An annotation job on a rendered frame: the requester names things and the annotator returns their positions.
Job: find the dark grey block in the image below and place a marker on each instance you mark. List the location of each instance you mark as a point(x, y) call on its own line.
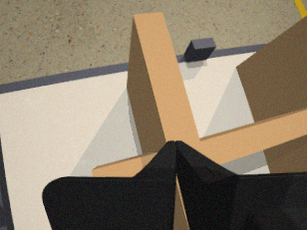
point(199, 50)

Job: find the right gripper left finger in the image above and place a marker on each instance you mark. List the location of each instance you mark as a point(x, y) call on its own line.
point(116, 203)

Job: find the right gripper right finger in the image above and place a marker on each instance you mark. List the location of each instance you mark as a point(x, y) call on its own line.
point(212, 203)

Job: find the brown wooden board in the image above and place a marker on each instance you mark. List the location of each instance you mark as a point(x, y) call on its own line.
point(157, 94)
point(274, 80)

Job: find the tan wooden beam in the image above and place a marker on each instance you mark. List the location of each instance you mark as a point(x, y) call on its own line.
point(226, 145)

